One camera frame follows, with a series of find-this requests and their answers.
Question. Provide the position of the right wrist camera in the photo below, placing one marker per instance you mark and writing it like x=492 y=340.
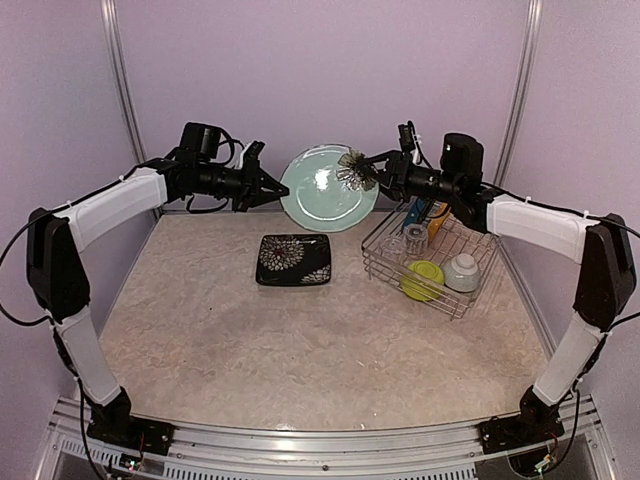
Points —
x=410 y=142

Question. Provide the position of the black floral square plate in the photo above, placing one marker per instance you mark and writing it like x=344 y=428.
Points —
x=294 y=260

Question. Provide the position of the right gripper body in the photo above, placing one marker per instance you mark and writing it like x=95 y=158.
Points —
x=408 y=183

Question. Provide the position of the blue polka dot plate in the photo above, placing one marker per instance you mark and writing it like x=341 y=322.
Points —
x=418 y=213

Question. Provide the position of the orange polka dot plate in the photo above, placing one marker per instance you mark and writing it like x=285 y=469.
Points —
x=436 y=220

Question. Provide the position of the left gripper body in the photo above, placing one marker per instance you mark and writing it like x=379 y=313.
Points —
x=223 y=183

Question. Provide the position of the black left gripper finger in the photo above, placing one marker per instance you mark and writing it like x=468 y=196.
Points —
x=251 y=200
x=265 y=187

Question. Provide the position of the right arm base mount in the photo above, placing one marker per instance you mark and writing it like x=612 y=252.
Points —
x=499 y=434

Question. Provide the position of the pale green round plate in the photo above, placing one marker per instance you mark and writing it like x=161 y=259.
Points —
x=325 y=194

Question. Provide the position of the aluminium frame post left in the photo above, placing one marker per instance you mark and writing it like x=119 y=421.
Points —
x=118 y=64

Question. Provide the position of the aluminium frame post right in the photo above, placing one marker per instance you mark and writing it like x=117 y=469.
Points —
x=523 y=79

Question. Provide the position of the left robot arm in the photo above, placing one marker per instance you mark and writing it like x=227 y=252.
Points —
x=58 y=238

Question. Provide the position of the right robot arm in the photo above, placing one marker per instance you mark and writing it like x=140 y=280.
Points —
x=599 y=246

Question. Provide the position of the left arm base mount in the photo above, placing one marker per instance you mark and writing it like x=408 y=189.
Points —
x=140 y=434

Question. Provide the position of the white ribbed ceramic bowl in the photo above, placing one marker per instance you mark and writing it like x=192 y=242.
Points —
x=461 y=273

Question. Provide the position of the lime green bowl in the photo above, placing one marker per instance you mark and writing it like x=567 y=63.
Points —
x=425 y=281

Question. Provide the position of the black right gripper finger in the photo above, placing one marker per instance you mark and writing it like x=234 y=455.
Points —
x=390 y=189
x=383 y=162

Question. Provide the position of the wire dish rack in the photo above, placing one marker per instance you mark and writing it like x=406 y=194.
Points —
x=437 y=262

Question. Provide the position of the clear glass cup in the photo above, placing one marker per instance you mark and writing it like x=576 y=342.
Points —
x=416 y=239
x=392 y=248

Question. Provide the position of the aluminium frame rail back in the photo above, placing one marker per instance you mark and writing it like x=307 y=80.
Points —
x=261 y=210

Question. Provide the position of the aluminium frame post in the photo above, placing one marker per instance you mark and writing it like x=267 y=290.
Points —
x=118 y=64
x=523 y=79

